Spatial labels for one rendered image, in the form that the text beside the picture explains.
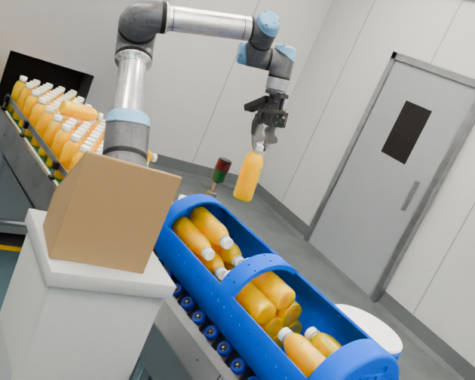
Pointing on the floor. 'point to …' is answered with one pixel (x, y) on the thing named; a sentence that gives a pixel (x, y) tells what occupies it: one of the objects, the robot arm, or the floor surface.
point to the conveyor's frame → (13, 141)
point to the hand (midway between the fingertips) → (258, 146)
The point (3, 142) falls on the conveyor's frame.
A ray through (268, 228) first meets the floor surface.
